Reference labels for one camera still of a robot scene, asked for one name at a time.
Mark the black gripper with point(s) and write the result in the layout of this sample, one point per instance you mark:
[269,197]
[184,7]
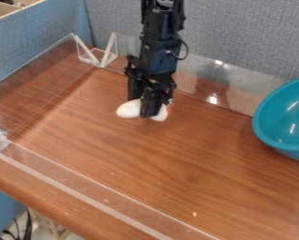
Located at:
[157,86]

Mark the white plush mushroom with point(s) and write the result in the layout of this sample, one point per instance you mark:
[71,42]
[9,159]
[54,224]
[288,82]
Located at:
[130,110]

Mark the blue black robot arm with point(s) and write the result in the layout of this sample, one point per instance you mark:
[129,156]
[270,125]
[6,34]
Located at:
[152,68]

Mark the blue plastic bowl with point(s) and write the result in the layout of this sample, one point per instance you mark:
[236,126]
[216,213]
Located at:
[276,121]

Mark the clear acrylic back barrier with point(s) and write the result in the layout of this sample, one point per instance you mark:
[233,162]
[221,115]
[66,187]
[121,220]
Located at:
[222,84]

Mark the clear acrylic barrier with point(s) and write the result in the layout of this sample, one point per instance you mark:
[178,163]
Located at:
[34,87]
[103,198]
[222,84]

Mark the clear acrylic left barrier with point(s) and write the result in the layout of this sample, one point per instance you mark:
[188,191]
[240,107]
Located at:
[34,87]

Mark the blue partition with wooden top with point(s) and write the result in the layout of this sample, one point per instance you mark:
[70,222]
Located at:
[35,28]

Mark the clear acrylic front barrier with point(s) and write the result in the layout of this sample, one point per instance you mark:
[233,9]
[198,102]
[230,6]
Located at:
[103,198]

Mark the clear acrylic corner bracket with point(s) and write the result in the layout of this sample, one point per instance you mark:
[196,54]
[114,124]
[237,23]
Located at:
[94,56]

